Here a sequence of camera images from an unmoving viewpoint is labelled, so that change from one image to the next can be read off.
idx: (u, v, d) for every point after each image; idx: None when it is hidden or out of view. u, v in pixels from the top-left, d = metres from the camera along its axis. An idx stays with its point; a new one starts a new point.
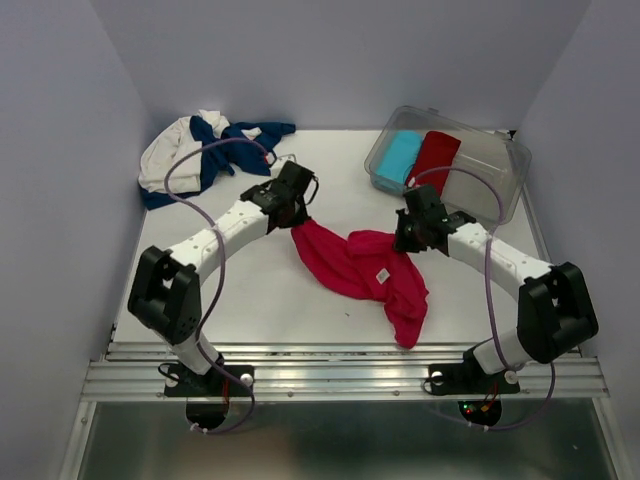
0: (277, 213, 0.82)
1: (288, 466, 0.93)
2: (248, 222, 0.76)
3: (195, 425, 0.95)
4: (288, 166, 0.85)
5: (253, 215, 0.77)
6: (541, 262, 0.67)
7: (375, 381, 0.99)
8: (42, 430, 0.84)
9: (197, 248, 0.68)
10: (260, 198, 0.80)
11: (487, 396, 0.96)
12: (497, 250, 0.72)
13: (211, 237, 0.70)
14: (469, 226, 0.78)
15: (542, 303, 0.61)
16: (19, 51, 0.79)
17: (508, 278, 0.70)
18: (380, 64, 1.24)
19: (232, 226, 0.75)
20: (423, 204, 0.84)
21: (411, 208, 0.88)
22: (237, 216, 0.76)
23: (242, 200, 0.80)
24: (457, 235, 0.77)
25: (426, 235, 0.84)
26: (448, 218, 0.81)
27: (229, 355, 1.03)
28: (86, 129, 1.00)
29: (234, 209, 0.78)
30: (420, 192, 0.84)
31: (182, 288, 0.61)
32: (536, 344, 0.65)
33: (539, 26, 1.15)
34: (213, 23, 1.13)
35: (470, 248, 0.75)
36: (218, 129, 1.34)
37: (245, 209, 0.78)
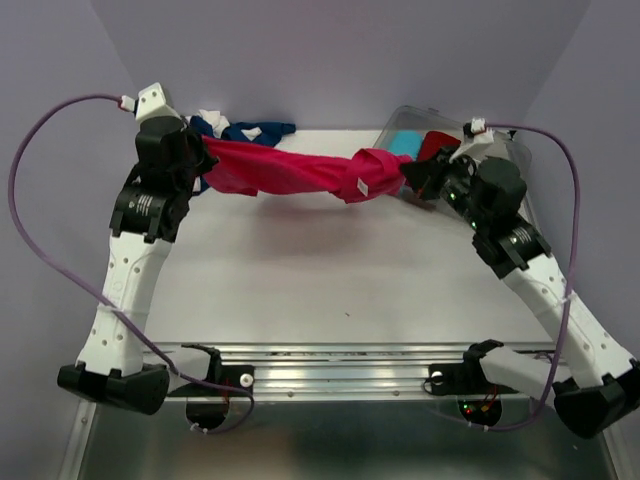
0: (169, 216, 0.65)
1: (287, 466, 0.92)
2: (140, 269, 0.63)
3: (195, 425, 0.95)
4: (145, 147, 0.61)
5: (142, 258, 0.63)
6: (621, 355, 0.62)
7: (376, 381, 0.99)
8: (41, 430, 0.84)
9: (108, 343, 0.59)
10: (138, 218, 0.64)
11: (487, 396, 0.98)
12: (574, 319, 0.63)
13: (111, 322, 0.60)
14: (542, 264, 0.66)
15: (612, 413, 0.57)
16: (19, 49, 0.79)
17: (575, 356, 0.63)
18: (379, 64, 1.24)
19: (124, 285, 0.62)
20: (502, 206, 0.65)
21: (480, 196, 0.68)
22: (125, 267, 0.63)
23: (117, 233, 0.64)
24: (528, 274, 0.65)
25: (481, 241, 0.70)
26: (516, 237, 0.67)
27: (228, 355, 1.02)
28: (85, 128, 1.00)
29: (116, 255, 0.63)
30: (507, 194, 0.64)
31: (123, 400, 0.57)
32: (578, 427, 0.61)
33: (539, 24, 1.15)
34: (214, 22, 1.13)
35: (542, 298, 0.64)
36: (218, 129, 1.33)
37: (126, 248, 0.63)
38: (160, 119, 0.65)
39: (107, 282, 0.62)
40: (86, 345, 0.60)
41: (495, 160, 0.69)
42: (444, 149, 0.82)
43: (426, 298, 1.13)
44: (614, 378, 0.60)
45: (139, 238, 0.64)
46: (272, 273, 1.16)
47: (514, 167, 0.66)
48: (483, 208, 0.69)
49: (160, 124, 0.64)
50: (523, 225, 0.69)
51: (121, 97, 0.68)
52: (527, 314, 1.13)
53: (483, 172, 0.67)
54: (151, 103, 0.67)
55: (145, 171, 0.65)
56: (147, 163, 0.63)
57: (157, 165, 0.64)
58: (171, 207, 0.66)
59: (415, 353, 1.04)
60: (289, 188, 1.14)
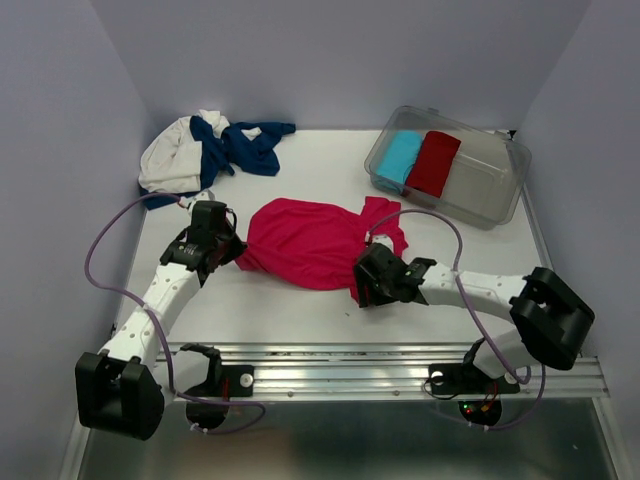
0: (205, 262, 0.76)
1: (286, 466, 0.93)
2: (178, 287, 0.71)
3: (195, 425, 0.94)
4: (196, 211, 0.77)
5: (182, 278, 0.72)
6: (516, 278, 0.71)
7: (375, 381, 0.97)
8: (42, 430, 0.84)
9: (134, 336, 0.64)
10: (180, 256, 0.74)
11: (487, 395, 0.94)
12: (468, 282, 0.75)
13: (143, 319, 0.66)
14: (434, 271, 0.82)
15: (536, 319, 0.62)
16: (19, 50, 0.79)
17: (491, 304, 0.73)
18: (379, 64, 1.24)
19: (162, 298, 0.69)
20: (380, 262, 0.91)
21: (369, 269, 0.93)
22: (165, 285, 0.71)
23: (164, 263, 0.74)
24: (428, 283, 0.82)
25: (394, 291, 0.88)
26: (410, 269, 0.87)
27: (228, 356, 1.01)
28: (85, 127, 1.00)
29: (159, 275, 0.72)
30: (375, 254, 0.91)
31: (134, 384, 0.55)
32: (547, 355, 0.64)
33: (539, 25, 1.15)
34: (213, 22, 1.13)
35: (445, 290, 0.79)
36: (219, 129, 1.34)
37: (171, 272, 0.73)
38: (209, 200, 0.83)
39: (148, 294, 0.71)
40: (112, 339, 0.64)
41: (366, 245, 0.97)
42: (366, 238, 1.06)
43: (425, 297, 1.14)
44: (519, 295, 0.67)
45: (181, 267, 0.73)
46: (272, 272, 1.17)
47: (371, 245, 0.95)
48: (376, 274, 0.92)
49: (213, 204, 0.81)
50: (415, 261, 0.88)
51: (181, 200, 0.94)
52: None
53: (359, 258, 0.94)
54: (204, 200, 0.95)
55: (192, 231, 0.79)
56: (196, 225, 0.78)
57: (204, 225, 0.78)
58: (208, 253, 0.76)
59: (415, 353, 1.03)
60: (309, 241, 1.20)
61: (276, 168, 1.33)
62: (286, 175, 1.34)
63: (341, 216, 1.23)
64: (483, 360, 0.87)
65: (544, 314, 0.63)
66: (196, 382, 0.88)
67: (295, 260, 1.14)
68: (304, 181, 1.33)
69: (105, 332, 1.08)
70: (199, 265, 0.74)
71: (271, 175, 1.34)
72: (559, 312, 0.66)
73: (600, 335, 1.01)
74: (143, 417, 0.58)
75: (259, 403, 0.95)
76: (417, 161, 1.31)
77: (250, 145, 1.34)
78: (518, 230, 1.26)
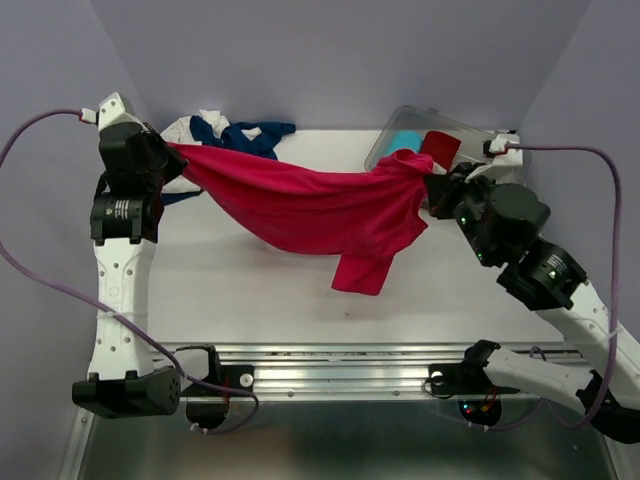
0: (147, 216, 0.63)
1: (286, 466, 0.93)
2: (133, 272, 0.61)
3: (195, 425, 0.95)
4: (108, 152, 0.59)
5: (133, 259, 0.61)
6: None
7: (374, 381, 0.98)
8: (42, 428, 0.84)
9: (116, 347, 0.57)
10: (115, 227, 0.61)
11: (487, 395, 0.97)
12: (622, 349, 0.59)
13: (116, 326, 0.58)
14: (586, 296, 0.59)
15: None
16: (19, 49, 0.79)
17: (624, 383, 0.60)
18: (379, 64, 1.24)
19: (121, 290, 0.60)
20: (530, 238, 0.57)
21: (502, 234, 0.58)
22: (118, 272, 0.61)
23: (101, 242, 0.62)
24: (575, 312, 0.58)
25: (518, 281, 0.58)
26: (556, 271, 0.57)
27: (229, 355, 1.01)
28: (85, 127, 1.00)
29: (104, 262, 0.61)
30: (533, 225, 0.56)
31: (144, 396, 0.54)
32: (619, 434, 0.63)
33: (539, 25, 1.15)
34: (213, 22, 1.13)
35: (585, 330, 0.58)
36: (218, 129, 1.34)
37: (121, 251, 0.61)
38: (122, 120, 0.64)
39: (102, 291, 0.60)
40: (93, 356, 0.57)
41: (509, 186, 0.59)
42: (461, 165, 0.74)
43: (424, 297, 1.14)
44: None
45: (123, 242, 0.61)
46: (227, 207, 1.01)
47: (531, 190, 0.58)
48: (496, 242, 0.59)
49: (125, 129, 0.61)
50: (559, 256, 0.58)
51: (81, 110, 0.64)
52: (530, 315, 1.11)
53: (493, 203, 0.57)
54: (112, 113, 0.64)
55: (113, 179, 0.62)
56: (113, 167, 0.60)
57: (124, 168, 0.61)
58: (147, 204, 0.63)
59: (414, 353, 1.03)
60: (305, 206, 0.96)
61: None
62: None
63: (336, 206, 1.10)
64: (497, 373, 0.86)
65: None
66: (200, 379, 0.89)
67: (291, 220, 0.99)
68: None
69: None
70: (142, 226, 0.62)
71: None
72: None
73: None
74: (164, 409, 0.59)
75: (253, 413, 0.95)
76: None
77: (250, 145, 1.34)
78: None
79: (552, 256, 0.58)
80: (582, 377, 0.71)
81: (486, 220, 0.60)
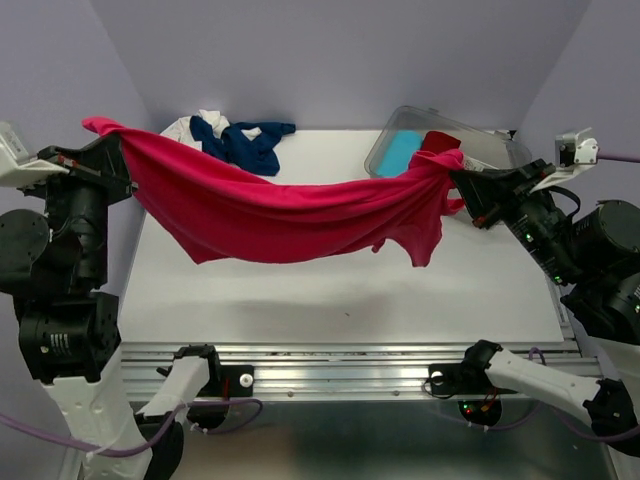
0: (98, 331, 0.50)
1: (287, 466, 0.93)
2: (102, 408, 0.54)
3: (195, 425, 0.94)
4: (16, 286, 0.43)
5: (98, 395, 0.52)
6: None
7: (374, 381, 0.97)
8: (42, 430, 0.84)
9: (108, 467, 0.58)
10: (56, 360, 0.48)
11: (487, 395, 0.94)
12: None
13: (103, 455, 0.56)
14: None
15: None
16: (17, 49, 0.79)
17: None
18: (379, 64, 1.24)
19: (97, 426, 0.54)
20: (626, 270, 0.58)
21: (601, 258, 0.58)
22: (84, 411, 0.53)
23: (48, 382, 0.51)
24: None
25: (601, 308, 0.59)
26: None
27: (230, 355, 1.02)
28: (84, 126, 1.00)
29: (64, 404, 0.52)
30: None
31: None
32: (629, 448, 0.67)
33: (539, 25, 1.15)
34: (213, 21, 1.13)
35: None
36: (218, 129, 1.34)
37: (79, 396, 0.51)
38: (12, 224, 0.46)
39: (73, 426, 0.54)
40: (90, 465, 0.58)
41: (612, 208, 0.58)
42: (521, 169, 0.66)
43: (424, 298, 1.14)
44: None
45: (78, 378, 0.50)
46: (169, 207, 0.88)
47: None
48: (584, 266, 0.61)
49: (18, 242, 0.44)
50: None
51: None
52: (530, 314, 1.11)
53: (601, 227, 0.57)
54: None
55: (41, 299, 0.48)
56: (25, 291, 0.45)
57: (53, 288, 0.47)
58: (90, 317, 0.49)
59: (414, 353, 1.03)
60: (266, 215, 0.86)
61: (276, 169, 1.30)
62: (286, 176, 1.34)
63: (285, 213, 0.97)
64: (497, 375, 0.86)
65: None
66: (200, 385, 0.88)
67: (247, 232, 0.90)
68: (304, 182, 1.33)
69: None
70: (89, 350, 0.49)
71: (271, 175, 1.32)
72: None
73: None
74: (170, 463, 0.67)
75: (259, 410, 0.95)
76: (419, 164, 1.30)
77: (251, 145, 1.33)
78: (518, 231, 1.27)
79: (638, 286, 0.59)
80: (590, 388, 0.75)
81: (580, 240, 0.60)
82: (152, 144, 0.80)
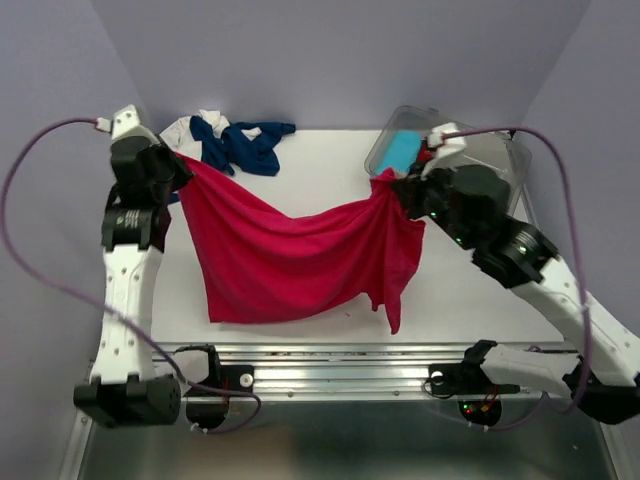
0: (158, 225, 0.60)
1: (287, 465, 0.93)
2: (141, 278, 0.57)
3: (195, 425, 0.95)
4: (121, 165, 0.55)
5: (141, 265, 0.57)
6: None
7: (374, 381, 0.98)
8: (41, 430, 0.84)
9: (118, 350, 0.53)
10: (126, 232, 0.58)
11: (487, 395, 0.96)
12: (597, 324, 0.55)
13: (119, 329, 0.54)
14: (555, 271, 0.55)
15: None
16: (17, 49, 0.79)
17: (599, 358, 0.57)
18: (379, 64, 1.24)
19: (125, 299, 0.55)
20: (496, 213, 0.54)
21: (468, 211, 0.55)
22: (124, 278, 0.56)
23: (109, 249, 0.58)
24: (547, 287, 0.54)
25: (482, 259, 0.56)
26: (522, 244, 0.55)
27: (229, 356, 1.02)
28: (84, 127, 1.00)
29: (112, 267, 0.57)
30: (497, 201, 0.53)
31: (148, 402, 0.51)
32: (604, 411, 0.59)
33: (539, 25, 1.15)
34: (213, 22, 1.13)
35: (558, 309, 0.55)
36: (218, 129, 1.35)
37: (128, 257, 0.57)
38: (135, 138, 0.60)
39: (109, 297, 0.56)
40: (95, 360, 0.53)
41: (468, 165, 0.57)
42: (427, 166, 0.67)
43: (424, 297, 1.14)
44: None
45: (133, 248, 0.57)
46: (198, 220, 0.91)
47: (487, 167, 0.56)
48: (468, 225, 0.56)
49: (132, 143, 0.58)
50: (526, 229, 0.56)
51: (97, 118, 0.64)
52: (530, 314, 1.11)
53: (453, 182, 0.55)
54: (126, 124, 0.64)
55: (124, 190, 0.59)
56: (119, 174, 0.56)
57: (135, 180, 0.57)
58: (159, 213, 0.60)
59: (414, 353, 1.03)
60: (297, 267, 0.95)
61: (276, 168, 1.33)
62: (286, 175, 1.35)
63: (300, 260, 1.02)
64: (492, 366, 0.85)
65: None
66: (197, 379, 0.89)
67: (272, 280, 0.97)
68: (304, 181, 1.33)
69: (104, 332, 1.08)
70: (151, 234, 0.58)
71: (271, 175, 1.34)
72: None
73: None
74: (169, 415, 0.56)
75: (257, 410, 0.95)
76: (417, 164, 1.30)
77: (251, 145, 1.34)
78: None
79: (518, 230, 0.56)
80: (565, 364, 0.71)
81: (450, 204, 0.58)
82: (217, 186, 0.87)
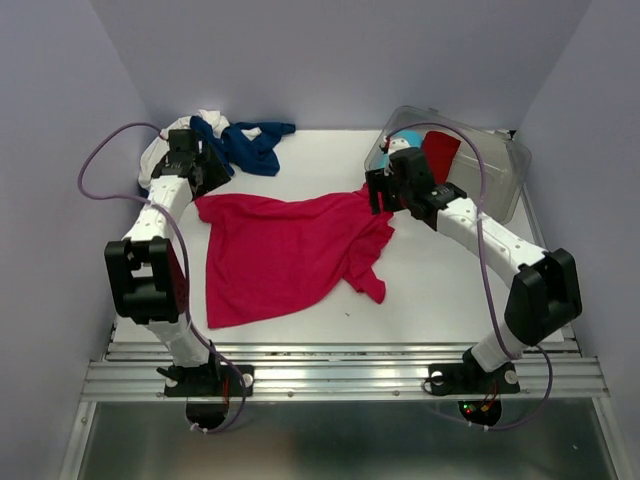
0: (194, 177, 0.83)
1: (287, 466, 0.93)
2: (175, 190, 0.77)
3: (195, 425, 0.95)
4: (175, 135, 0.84)
5: (177, 183, 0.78)
6: (535, 248, 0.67)
7: (374, 381, 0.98)
8: (42, 430, 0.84)
9: (150, 225, 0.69)
10: (170, 171, 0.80)
11: (487, 395, 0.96)
12: (488, 232, 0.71)
13: (153, 213, 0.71)
14: (459, 203, 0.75)
15: (535, 293, 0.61)
16: (17, 50, 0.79)
17: (500, 262, 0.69)
18: (379, 64, 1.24)
19: (163, 198, 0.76)
20: (412, 170, 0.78)
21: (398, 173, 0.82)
22: (163, 190, 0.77)
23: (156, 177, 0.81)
24: (449, 212, 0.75)
25: (410, 204, 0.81)
26: (437, 191, 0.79)
27: (230, 355, 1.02)
28: (85, 129, 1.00)
29: (155, 184, 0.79)
30: (412, 159, 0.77)
31: (164, 256, 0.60)
32: (524, 320, 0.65)
33: (538, 26, 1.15)
34: (213, 23, 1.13)
35: (461, 227, 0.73)
36: (218, 129, 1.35)
37: (169, 180, 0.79)
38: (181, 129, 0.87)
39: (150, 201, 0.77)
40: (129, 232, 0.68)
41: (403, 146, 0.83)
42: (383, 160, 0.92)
43: (424, 297, 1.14)
44: (528, 265, 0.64)
45: (174, 178, 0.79)
46: (224, 221, 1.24)
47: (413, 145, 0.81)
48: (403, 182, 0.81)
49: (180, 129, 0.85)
50: (446, 185, 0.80)
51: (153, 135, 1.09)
52: None
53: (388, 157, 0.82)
54: None
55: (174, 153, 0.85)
56: (175, 147, 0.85)
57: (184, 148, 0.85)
58: (195, 168, 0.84)
59: (414, 353, 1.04)
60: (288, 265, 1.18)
61: (276, 168, 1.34)
62: (286, 175, 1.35)
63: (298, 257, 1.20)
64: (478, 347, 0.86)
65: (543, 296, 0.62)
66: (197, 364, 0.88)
67: (267, 274, 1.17)
68: (304, 181, 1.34)
69: (104, 331, 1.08)
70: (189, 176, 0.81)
71: (271, 175, 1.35)
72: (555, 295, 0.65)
73: (600, 336, 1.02)
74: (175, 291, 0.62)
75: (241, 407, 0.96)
76: None
77: (251, 145, 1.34)
78: (517, 231, 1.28)
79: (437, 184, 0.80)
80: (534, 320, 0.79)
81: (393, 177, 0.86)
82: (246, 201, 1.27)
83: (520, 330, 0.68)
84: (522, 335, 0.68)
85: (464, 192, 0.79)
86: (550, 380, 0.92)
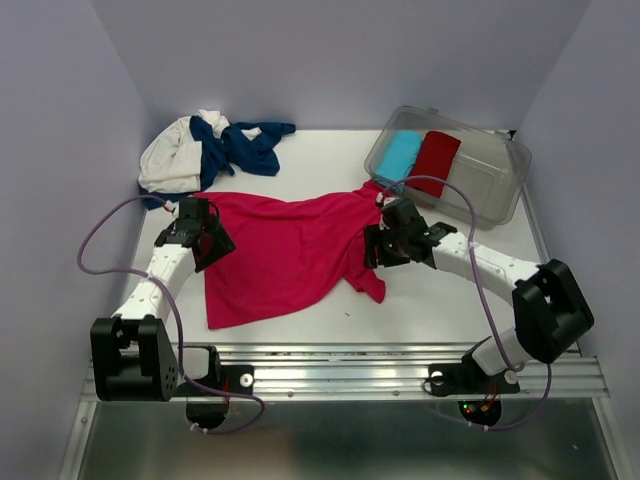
0: (197, 244, 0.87)
1: (286, 465, 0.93)
2: (176, 261, 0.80)
3: (195, 425, 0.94)
4: (186, 204, 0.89)
5: (178, 253, 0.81)
6: (528, 263, 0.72)
7: (374, 381, 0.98)
8: (42, 430, 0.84)
9: (144, 300, 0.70)
10: (174, 238, 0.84)
11: (487, 395, 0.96)
12: (482, 257, 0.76)
13: (150, 286, 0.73)
14: (451, 238, 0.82)
15: (538, 307, 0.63)
16: (16, 50, 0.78)
17: (498, 283, 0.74)
18: (379, 64, 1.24)
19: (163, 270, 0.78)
20: (404, 218, 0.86)
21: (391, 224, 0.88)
22: (164, 260, 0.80)
23: (161, 244, 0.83)
24: (445, 247, 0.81)
25: (407, 248, 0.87)
26: (429, 231, 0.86)
27: (227, 356, 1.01)
28: (84, 129, 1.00)
29: (157, 254, 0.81)
30: (402, 208, 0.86)
31: (153, 338, 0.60)
32: (535, 341, 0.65)
33: (539, 25, 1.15)
34: (212, 23, 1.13)
35: (456, 257, 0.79)
36: (218, 129, 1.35)
37: (171, 250, 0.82)
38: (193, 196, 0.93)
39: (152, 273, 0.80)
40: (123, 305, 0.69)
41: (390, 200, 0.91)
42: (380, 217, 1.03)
43: (423, 297, 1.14)
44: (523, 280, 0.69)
45: (179, 247, 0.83)
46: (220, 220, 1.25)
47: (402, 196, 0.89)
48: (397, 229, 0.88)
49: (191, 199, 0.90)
50: (435, 225, 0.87)
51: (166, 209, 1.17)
52: None
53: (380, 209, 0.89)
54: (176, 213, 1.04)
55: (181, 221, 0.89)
56: (185, 215, 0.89)
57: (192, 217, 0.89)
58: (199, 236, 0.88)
59: (414, 353, 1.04)
60: (285, 265, 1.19)
61: (276, 168, 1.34)
62: (286, 176, 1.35)
63: (299, 257, 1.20)
64: (481, 352, 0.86)
65: (548, 309, 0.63)
66: (196, 376, 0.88)
67: (263, 275, 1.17)
68: (304, 182, 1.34)
69: None
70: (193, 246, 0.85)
71: (271, 175, 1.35)
72: (563, 309, 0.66)
73: (599, 336, 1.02)
74: (161, 375, 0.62)
75: (264, 410, 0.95)
76: (417, 162, 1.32)
77: (250, 145, 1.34)
78: (517, 231, 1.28)
79: (427, 225, 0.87)
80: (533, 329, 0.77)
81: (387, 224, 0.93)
82: (244, 201, 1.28)
83: (531, 351, 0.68)
84: (536, 356, 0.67)
85: (452, 226, 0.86)
86: (549, 382, 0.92)
